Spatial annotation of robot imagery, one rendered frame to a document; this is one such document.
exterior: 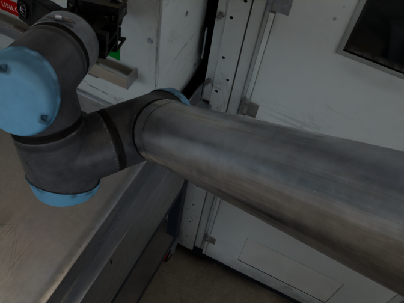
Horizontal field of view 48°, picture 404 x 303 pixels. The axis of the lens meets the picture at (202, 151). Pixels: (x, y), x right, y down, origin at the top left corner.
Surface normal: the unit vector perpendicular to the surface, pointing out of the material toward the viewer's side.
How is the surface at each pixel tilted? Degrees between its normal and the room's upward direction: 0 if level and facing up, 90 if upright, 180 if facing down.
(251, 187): 81
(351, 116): 90
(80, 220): 0
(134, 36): 90
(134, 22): 90
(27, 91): 71
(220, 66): 90
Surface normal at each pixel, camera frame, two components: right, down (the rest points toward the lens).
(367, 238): -0.88, 0.15
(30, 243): 0.12, -0.60
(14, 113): -0.15, 0.51
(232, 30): -0.43, 0.69
